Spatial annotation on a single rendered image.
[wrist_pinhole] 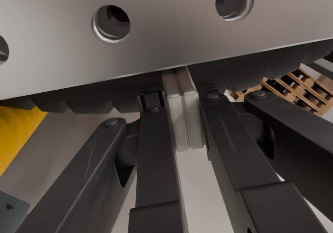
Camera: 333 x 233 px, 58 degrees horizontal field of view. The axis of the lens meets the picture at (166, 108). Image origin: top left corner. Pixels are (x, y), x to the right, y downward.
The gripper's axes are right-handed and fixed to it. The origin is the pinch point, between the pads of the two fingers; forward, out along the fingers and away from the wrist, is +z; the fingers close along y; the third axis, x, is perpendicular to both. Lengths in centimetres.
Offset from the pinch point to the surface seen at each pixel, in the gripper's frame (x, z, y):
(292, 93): -180, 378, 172
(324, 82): -214, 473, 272
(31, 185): -43, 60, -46
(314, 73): -200, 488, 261
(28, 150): -39, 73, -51
